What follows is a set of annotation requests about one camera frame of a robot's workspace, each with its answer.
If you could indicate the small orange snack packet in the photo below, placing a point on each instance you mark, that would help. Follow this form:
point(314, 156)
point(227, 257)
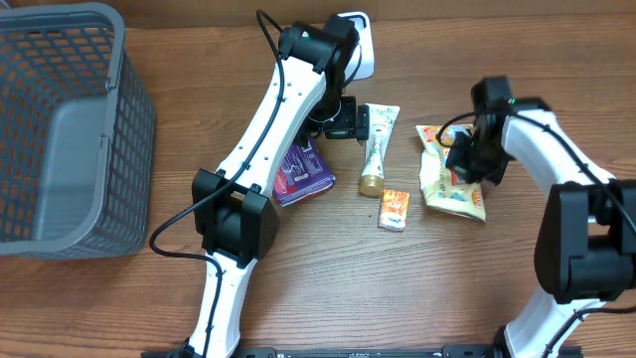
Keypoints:
point(393, 211)

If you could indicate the purple sanitary pad pack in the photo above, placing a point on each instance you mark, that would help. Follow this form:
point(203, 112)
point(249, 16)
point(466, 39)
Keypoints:
point(303, 173)

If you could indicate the white blue snack bag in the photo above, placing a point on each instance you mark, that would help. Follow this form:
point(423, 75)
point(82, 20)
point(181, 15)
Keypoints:
point(441, 188)

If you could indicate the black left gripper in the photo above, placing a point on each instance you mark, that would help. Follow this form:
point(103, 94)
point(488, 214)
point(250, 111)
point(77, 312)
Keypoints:
point(353, 123)

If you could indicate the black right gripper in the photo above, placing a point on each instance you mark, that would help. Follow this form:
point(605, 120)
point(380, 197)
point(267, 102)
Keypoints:
point(458, 162)

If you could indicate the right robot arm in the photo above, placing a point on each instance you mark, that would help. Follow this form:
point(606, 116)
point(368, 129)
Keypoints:
point(584, 256)

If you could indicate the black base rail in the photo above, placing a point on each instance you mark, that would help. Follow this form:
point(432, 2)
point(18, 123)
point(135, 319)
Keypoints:
point(358, 353)

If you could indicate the grey plastic shopping basket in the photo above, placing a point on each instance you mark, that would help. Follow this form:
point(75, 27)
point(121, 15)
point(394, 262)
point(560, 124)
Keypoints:
point(77, 135)

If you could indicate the white cream tube gold cap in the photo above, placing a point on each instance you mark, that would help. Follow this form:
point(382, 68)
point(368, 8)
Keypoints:
point(382, 119)

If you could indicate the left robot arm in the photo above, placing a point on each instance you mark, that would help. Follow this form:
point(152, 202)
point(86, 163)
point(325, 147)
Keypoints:
point(234, 213)

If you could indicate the white barcode scanner stand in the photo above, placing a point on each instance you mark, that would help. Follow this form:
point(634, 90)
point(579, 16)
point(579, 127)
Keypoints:
point(362, 63)

